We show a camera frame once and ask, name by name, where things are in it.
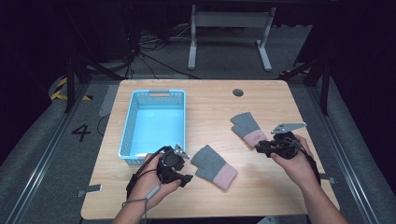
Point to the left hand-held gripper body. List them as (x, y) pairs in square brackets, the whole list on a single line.
[(170, 161)]

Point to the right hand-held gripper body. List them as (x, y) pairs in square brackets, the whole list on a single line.
[(285, 143)]

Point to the gray glove with pink cuff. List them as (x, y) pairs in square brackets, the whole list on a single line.
[(249, 127), (211, 166)]

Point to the light blue plastic basket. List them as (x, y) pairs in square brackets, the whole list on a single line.
[(155, 124)]

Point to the person's right hand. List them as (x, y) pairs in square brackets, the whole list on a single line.
[(295, 168)]

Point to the person's left hand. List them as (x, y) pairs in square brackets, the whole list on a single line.
[(149, 183)]

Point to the black metal stand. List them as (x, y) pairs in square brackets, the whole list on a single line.
[(325, 84), (71, 84)]

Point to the metal table bracket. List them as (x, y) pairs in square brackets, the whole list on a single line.
[(91, 189), (328, 179)]

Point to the aluminium floor rail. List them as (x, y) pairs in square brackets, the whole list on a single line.
[(345, 161), (46, 155)]

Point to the white metal table frame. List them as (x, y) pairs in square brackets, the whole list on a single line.
[(193, 37)]

